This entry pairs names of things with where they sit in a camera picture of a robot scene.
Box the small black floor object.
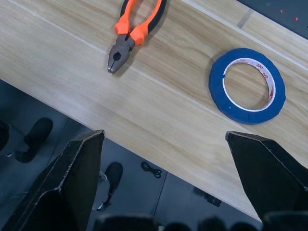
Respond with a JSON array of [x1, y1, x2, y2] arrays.
[[193, 187, 222, 207]]

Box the dark grey mat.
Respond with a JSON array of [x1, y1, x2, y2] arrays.
[[235, 0, 308, 40]]

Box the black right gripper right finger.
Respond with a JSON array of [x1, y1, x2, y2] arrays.
[[225, 131, 308, 222]]

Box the orange and black pliers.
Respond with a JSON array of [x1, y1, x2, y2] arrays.
[[107, 0, 167, 75]]

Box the black robot foot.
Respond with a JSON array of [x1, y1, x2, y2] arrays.
[[96, 162, 124, 212], [14, 117, 54, 164]]

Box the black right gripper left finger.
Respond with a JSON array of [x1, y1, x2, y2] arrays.
[[0, 129, 106, 231]]

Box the blue tape roll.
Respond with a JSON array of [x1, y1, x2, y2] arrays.
[[208, 48, 286, 125]]

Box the black cord on floor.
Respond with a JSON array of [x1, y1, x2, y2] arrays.
[[141, 161, 163, 180]]

